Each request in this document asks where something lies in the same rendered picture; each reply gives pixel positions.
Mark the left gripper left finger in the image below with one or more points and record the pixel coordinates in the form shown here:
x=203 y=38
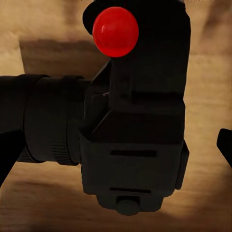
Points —
x=11 y=145

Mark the digital camera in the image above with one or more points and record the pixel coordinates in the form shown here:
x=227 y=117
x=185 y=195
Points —
x=126 y=126

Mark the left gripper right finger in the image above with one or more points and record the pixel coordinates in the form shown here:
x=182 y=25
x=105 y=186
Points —
x=224 y=143

